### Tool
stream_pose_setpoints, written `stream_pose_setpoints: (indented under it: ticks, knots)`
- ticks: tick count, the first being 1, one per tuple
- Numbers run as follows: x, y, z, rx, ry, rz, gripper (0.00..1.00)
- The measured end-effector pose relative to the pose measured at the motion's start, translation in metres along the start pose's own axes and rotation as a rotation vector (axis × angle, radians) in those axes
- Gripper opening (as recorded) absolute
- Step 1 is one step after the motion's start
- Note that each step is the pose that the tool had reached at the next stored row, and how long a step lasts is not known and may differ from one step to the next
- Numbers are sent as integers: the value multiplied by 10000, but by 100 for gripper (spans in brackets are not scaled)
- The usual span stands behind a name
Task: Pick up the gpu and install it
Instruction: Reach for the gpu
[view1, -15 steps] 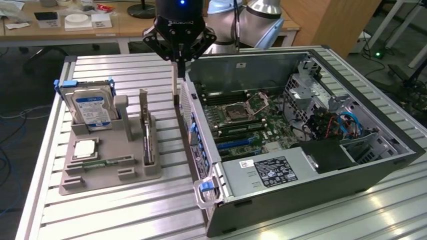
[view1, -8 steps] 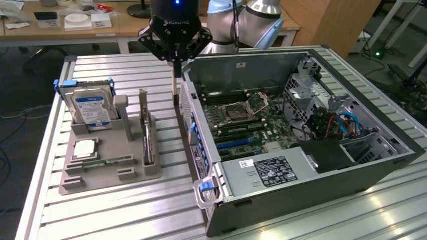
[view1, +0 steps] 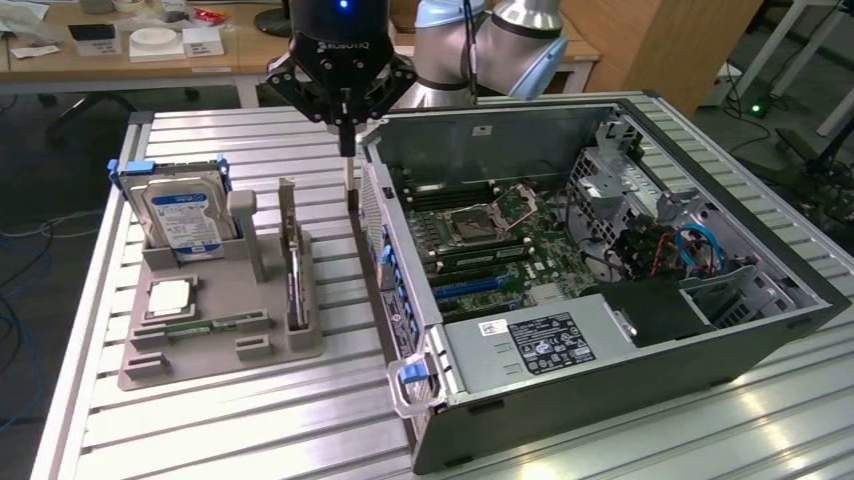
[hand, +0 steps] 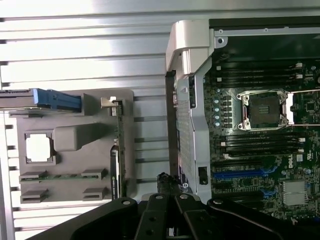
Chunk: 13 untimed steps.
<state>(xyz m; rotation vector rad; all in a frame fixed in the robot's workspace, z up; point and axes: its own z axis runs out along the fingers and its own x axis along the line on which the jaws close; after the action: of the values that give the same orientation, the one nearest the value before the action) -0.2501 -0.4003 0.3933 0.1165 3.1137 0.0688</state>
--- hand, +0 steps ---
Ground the black open PC case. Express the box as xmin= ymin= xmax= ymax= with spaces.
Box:
xmin=164 ymin=18 xmax=320 ymax=240

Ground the silver chipset heatsink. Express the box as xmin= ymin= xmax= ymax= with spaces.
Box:
xmin=282 ymin=180 xmax=308 ymax=206

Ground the blue expansion slot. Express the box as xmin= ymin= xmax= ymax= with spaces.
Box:
xmin=214 ymin=169 xmax=263 ymax=179

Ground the grey parts rack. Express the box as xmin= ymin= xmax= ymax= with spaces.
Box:
xmin=8 ymin=88 xmax=137 ymax=205

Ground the green RAM stick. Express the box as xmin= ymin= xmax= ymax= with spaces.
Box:
xmin=21 ymin=173 xmax=106 ymax=181

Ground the silver CPU chip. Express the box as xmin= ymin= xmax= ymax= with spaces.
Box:
xmin=24 ymin=133 xmax=55 ymax=163

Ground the hard disk in blue caddy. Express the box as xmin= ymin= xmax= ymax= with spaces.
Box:
xmin=0 ymin=87 xmax=82 ymax=113

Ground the green motherboard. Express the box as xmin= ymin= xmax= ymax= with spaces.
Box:
xmin=203 ymin=49 xmax=320 ymax=221

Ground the CPU socket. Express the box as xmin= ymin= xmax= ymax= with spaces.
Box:
xmin=236 ymin=89 xmax=295 ymax=131

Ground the black RAM slot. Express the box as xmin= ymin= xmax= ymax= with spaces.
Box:
xmin=216 ymin=74 xmax=305 ymax=85
xmin=216 ymin=65 xmax=305 ymax=74

